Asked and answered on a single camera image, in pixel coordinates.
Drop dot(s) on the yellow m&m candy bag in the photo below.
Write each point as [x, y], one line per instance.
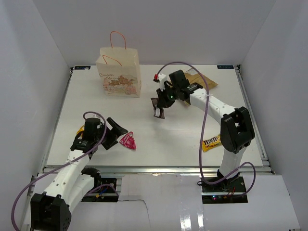
[211, 143]

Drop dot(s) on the aluminium table frame rail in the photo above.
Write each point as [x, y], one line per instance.
[181, 170]

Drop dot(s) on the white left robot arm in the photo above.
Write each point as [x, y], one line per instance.
[52, 209]

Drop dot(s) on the red snack packet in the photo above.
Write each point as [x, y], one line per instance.
[128, 141]

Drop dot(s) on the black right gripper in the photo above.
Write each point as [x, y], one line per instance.
[163, 102]

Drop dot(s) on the printed paper gift bag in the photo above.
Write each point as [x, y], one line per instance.
[119, 69]

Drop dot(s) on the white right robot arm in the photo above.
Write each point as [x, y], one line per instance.
[236, 129]

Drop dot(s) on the dark purple snack packet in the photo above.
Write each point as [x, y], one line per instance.
[158, 112]

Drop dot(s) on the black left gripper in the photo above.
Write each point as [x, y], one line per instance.
[117, 130]

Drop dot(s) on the small yellow snack packet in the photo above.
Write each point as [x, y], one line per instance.
[80, 131]

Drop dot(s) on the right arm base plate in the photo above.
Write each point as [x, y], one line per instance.
[230, 192]

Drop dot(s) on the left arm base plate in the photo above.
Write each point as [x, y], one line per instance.
[105, 194]

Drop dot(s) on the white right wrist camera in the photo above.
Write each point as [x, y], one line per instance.
[161, 79]

